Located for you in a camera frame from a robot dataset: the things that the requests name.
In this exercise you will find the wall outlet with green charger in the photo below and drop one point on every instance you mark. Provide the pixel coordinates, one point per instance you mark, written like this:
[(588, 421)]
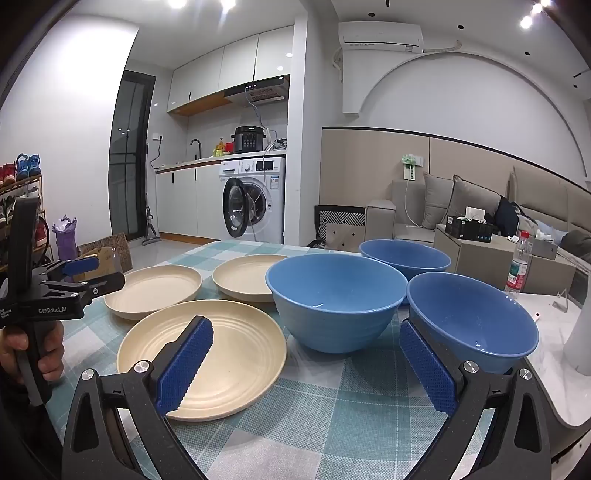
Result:
[(411, 166)]

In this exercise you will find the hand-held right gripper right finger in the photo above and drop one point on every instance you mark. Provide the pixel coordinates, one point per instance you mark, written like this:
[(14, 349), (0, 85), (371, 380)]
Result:
[(427, 369)]

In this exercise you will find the small white box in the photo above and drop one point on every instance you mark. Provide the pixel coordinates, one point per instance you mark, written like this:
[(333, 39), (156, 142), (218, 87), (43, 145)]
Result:
[(474, 213)]

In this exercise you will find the dark grey blanket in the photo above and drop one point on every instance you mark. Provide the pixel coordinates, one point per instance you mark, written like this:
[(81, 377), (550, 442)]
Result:
[(577, 244)]

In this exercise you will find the dark blue garment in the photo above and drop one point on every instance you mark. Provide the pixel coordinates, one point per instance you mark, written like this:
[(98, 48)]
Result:
[(507, 212)]

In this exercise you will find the black product box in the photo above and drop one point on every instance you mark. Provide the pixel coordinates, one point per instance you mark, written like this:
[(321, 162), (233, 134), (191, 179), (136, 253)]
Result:
[(466, 230)]

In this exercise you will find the wooden shoe rack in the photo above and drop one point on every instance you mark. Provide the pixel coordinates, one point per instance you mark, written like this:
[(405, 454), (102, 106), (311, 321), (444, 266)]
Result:
[(41, 217)]

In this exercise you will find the purple bag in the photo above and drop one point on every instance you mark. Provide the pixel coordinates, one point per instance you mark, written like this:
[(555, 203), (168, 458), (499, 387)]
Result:
[(65, 244)]

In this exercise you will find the black pressure cooker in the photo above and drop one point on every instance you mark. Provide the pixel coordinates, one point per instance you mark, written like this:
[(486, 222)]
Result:
[(247, 138)]

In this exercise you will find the yellow bottle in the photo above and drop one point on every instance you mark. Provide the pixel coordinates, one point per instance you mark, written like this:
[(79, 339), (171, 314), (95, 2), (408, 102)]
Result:
[(220, 148)]

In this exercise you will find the kitchen faucet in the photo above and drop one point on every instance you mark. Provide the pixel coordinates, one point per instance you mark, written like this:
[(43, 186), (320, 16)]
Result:
[(197, 147)]

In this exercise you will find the white marble side table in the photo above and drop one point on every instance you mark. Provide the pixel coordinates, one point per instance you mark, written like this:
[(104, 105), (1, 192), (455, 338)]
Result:
[(549, 350)]

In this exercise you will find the grey sofa cushion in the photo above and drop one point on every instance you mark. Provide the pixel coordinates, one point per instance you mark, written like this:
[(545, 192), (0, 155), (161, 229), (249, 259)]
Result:
[(473, 196), (436, 201)]

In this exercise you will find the grey flat box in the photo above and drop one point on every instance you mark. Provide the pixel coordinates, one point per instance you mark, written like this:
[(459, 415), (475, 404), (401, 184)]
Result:
[(542, 250)]

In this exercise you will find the blue ceramic bowl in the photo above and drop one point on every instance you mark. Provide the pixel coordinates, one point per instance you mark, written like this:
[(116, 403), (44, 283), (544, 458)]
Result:
[(332, 323), (466, 318), (401, 256)]

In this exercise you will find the white base cabinets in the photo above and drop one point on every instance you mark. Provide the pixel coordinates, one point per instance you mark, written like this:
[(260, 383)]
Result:
[(184, 198)]

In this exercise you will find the white air conditioner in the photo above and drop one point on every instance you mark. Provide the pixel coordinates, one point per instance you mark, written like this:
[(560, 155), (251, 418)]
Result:
[(381, 34)]

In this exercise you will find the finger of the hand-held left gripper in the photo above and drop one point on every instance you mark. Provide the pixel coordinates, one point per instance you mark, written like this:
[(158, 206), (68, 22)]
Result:
[(104, 282), (81, 266)]

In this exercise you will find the dark glass door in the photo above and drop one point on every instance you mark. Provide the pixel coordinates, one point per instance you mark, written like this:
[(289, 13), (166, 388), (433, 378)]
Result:
[(131, 157)]

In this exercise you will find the teal checked tablecloth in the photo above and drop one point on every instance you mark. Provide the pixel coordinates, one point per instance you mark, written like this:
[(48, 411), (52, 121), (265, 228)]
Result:
[(323, 415)]

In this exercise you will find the white washing machine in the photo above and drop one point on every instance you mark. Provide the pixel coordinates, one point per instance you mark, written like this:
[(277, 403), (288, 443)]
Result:
[(268, 184)]

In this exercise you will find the clear water bottle red cap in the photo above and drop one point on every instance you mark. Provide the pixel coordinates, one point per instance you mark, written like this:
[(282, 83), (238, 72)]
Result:
[(518, 272)]

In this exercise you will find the beige bedside cabinet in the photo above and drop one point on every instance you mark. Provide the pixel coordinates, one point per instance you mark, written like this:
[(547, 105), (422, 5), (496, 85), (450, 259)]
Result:
[(480, 263)]

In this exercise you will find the clear phone stand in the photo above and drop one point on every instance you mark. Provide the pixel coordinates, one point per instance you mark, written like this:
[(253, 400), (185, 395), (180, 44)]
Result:
[(561, 301)]

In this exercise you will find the person's left hand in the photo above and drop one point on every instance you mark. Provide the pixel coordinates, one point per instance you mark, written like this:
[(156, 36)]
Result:
[(51, 360)]

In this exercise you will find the group of assorted shoes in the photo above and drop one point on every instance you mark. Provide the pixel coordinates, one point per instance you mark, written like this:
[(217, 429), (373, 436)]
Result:
[(25, 167)]

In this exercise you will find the white wall cabinets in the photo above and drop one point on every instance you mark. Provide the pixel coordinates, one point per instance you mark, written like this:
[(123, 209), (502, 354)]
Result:
[(231, 60)]

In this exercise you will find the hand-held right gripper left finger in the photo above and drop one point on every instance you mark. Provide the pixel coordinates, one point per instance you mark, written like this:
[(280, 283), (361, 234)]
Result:
[(184, 369)]

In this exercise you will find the grey fabric sofa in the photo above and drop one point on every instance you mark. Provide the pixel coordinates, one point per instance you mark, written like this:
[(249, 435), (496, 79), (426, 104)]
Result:
[(406, 207)]

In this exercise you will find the upright floor mop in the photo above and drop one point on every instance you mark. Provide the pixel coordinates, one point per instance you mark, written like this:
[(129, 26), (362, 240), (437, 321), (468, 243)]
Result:
[(150, 230)]

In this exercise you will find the beige round plate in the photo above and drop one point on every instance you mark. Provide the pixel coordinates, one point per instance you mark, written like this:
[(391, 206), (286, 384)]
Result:
[(244, 277), (157, 288), (231, 350)]

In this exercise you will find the flat cardboard with circles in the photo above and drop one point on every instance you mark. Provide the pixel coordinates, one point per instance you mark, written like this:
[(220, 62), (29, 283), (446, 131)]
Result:
[(117, 244)]

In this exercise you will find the black range hood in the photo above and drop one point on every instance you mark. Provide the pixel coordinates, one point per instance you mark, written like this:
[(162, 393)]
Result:
[(258, 90)]

